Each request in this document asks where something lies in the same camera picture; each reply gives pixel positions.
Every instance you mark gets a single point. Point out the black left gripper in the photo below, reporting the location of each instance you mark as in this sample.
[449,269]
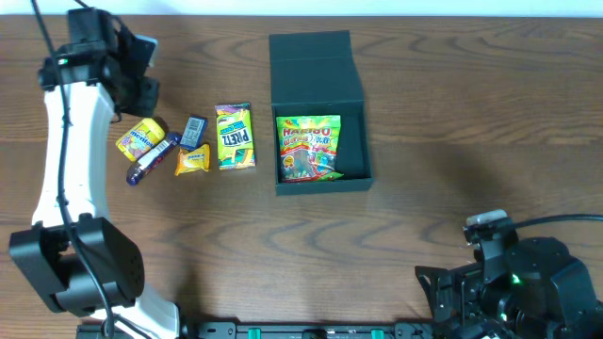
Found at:
[139,94]

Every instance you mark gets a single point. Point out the yellow Mentos candy bottle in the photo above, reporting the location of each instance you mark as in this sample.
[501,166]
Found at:
[140,139]

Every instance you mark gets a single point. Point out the yellow Julie's Le-mond biscuit pack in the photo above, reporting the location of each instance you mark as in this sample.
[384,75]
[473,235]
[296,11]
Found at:
[191,161]

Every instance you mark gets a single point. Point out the yellow Pretz snack box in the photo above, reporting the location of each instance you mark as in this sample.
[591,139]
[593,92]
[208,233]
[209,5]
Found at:
[235,137]

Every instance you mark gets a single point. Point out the green Haribo gummy bag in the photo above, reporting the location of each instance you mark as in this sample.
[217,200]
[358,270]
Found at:
[308,147]

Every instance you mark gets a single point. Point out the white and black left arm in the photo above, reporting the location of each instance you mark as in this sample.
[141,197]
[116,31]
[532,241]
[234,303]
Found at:
[73,256]

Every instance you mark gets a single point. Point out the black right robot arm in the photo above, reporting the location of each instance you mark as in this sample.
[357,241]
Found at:
[516,287]

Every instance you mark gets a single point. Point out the blue gum pack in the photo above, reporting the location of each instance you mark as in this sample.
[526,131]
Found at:
[193,134]

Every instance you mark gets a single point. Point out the blue fruit and nut bar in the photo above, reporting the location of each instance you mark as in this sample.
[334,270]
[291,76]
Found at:
[151,159]

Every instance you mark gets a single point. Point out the black open gift box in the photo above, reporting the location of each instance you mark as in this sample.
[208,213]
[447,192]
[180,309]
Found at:
[314,74]

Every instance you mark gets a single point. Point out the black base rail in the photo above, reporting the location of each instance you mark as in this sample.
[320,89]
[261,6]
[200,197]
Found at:
[229,330]

